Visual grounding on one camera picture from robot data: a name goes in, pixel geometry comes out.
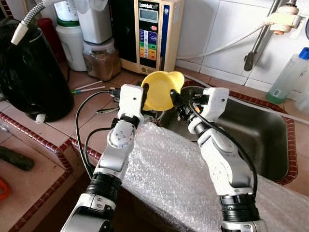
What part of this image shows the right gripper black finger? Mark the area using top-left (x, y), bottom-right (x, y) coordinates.
top-left (169, 89), bottom-right (185, 109)

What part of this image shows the yellow plastic bowl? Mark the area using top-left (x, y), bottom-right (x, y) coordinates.
top-left (141, 71), bottom-right (185, 112)

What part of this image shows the metal spoon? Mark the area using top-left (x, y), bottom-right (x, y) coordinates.
top-left (97, 107), bottom-right (119, 115)

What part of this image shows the clear jar brown powder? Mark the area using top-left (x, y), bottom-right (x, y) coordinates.
top-left (82, 39), bottom-right (121, 81)

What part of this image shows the white stick green tip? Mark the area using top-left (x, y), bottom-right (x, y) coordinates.
top-left (71, 87), bottom-right (106, 93)
top-left (73, 80), bottom-right (103, 90)

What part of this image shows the beige water ionizer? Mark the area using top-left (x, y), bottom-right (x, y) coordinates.
top-left (112, 0), bottom-right (185, 75)

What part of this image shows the clear bubble wrap sheet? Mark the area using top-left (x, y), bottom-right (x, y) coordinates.
top-left (121, 121), bottom-right (309, 232)

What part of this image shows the stainless steel sink basin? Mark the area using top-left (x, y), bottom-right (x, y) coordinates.
top-left (159, 85), bottom-right (297, 184)

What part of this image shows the white jar green lid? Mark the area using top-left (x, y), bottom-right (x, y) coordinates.
top-left (56, 18), bottom-right (87, 72)

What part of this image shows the clear soap bottle blue cap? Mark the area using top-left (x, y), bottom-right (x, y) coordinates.
top-left (267, 47), bottom-right (309, 104)

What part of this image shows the clear plastic cup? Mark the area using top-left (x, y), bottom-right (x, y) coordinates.
top-left (292, 89), bottom-right (309, 114)

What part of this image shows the black kettle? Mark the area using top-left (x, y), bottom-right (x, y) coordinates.
top-left (0, 19), bottom-right (74, 123)

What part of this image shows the red container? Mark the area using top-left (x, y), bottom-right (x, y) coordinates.
top-left (38, 18), bottom-right (63, 61)

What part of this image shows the white labelled bottle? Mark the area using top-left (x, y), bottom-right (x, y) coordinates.
top-left (53, 0), bottom-right (80, 22)

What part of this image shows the beige tap diverter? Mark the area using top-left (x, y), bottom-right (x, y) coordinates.
top-left (265, 4), bottom-right (302, 35)

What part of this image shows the dark green cucumber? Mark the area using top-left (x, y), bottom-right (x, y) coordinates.
top-left (0, 146), bottom-right (34, 171)

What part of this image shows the orange plastic hanger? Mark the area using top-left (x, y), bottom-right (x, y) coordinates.
top-left (0, 177), bottom-right (11, 201)

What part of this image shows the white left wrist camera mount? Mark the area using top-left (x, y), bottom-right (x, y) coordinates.
top-left (117, 85), bottom-right (145, 121)

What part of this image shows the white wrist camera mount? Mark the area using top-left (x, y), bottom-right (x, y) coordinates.
top-left (193, 87), bottom-right (230, 124)
top-left (117, 85), bottom-right (145, 121)

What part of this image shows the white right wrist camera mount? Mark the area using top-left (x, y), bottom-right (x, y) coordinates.
top-left (193, 87), bottom-right (230, 124)

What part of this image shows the thin white ionizer hose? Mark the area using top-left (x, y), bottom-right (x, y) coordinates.
top-left (176, 24), bottom-right (268, 61)

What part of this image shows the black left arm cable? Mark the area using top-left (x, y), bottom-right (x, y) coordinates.
top-left (75, 89), bottom-right (121, 179)

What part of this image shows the chrome wall tap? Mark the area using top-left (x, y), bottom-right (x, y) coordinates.
top-left (244, 0), bottom-right (283, 72)

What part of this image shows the grey corrugated hose beige nozzle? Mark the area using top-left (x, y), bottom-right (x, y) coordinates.
top-left (11, 0), bottom-right (63, 45)

